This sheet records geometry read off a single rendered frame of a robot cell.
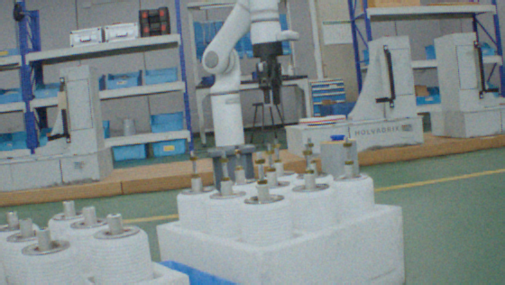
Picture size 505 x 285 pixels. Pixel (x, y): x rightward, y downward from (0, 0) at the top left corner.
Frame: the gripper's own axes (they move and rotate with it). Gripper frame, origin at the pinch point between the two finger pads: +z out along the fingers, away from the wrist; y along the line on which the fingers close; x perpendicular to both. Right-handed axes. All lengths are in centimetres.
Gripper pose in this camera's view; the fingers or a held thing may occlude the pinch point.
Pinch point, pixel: (271, 100)
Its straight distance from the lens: 129.8
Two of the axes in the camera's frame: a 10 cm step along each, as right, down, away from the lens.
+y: -3.2, 1.4, -9.4
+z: 0.9, 9.9, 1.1
